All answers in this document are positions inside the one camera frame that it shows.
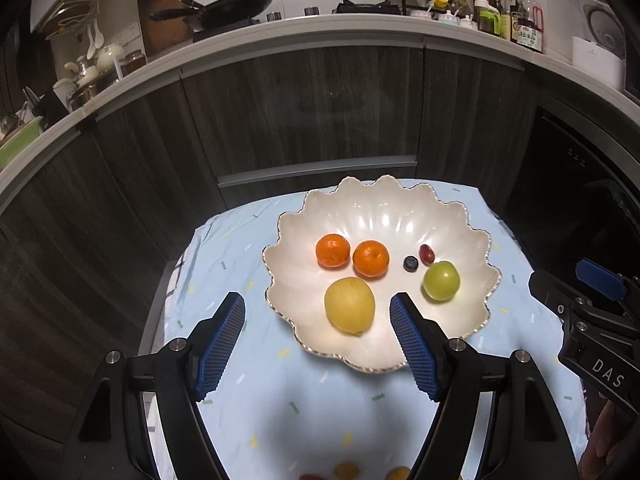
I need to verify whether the white scalloped ceramic bowl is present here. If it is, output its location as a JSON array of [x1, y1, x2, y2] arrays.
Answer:
[[262, 176, 501, 374]]

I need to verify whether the green lidded jug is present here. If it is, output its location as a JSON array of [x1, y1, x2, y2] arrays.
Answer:
[[474, 0, 501, 36]]

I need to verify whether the black gas stove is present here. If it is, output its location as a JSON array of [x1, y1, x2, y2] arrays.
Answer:
[[332, 0, 401, 15]]

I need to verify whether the black frying pan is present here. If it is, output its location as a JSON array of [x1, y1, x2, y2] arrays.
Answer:
[[149, 0, 273, 32]]

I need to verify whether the orange mandarin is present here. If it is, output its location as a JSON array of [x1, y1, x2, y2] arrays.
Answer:
[[352, 240, 390, 278], [314, 233, 350, 269]]

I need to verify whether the wooden cutting board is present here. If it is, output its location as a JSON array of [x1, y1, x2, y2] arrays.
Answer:
[[136, 0, 196, 59]]

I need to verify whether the dark blueberry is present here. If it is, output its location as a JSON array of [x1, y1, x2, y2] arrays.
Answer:
[[402, 256, 419, 273]]

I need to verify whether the dark red grape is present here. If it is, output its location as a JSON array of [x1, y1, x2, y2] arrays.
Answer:
[[419, 244, 435, 266]]

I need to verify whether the right hand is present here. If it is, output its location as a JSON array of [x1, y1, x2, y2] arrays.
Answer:
[[578, 401, 639, 480]]

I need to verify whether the red oblong cherry tomato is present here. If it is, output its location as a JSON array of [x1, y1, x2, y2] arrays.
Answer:
[[298, 474, 324, 480]]

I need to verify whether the green round fruit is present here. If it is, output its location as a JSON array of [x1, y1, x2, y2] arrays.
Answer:
[[422, 260, 460, 302]]

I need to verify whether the yellow lemon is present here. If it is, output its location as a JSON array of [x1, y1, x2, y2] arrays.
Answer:
[[324, 276, 375, 336]]

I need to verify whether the white rice cooker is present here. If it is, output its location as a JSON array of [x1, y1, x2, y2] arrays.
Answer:
[[572, 0, 626, 91]]

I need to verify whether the white teapot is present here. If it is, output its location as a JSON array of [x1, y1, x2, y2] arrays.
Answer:
[[96, 42, 125, 73]]

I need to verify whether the brown longan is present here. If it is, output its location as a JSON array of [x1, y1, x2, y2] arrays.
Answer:
[[385, 466, 411, 480], [333, 462, 360, 480]]

